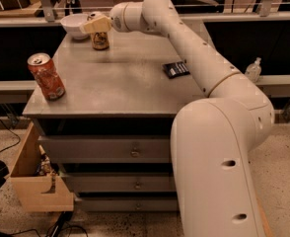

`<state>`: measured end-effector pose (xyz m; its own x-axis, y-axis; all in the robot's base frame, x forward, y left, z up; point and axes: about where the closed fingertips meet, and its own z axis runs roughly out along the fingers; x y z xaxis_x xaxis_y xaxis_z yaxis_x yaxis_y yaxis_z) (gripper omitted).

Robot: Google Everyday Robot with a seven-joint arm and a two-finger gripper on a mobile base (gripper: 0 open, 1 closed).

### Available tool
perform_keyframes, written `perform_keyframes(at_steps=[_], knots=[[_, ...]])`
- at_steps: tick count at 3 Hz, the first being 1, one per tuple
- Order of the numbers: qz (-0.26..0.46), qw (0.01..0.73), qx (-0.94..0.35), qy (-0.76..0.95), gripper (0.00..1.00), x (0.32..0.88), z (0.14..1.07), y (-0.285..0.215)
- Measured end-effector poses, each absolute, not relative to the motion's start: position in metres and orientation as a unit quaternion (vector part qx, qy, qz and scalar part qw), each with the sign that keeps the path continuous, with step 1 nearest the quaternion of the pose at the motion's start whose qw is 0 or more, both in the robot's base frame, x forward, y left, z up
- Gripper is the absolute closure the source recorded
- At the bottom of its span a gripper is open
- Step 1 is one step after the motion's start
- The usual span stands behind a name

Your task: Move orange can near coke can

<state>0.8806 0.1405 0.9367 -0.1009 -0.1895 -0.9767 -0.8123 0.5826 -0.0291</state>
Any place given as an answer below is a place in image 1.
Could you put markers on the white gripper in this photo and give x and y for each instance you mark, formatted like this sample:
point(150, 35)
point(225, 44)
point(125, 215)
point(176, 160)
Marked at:
point(116, 17)

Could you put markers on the orange soda can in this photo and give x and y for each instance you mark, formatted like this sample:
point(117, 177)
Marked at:
point(100, 41)

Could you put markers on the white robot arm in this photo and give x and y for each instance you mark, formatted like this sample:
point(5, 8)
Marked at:
point(211, 137)

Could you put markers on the red coke can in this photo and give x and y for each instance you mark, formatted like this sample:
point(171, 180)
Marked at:
point(43, 69)

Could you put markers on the white ceramic bowl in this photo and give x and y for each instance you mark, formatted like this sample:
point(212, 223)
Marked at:
point(72, 23)

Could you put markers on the grey metal railing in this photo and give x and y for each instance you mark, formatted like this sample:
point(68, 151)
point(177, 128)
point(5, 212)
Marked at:
point(234, 10)

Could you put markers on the dark blue snack packet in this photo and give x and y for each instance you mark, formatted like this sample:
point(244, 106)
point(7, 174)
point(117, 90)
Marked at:
point(175, 69)

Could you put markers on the grey drawer cabinet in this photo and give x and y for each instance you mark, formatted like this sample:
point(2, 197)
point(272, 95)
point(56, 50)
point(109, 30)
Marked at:
point(119, 91)

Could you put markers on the top grey drawer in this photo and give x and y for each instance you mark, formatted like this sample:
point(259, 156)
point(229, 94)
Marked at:
point(106, 149)

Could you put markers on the grey drawer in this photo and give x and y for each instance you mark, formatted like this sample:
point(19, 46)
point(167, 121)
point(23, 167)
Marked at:
point(119, 183)
point(106, 149)
point(123, 204)

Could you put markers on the middle grey drawer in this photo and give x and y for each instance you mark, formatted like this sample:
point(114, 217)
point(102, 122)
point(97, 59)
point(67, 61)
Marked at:
point(119, 183)

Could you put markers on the clear sanitizer bottle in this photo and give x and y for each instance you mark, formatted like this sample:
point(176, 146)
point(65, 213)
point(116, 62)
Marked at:
point(253, 70)

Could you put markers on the bottom grey drawer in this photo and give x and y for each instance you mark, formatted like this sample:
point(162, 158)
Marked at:
point(123, 204)

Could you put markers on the wooden crate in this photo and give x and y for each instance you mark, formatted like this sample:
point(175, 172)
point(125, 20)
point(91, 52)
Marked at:
point(37, 193)

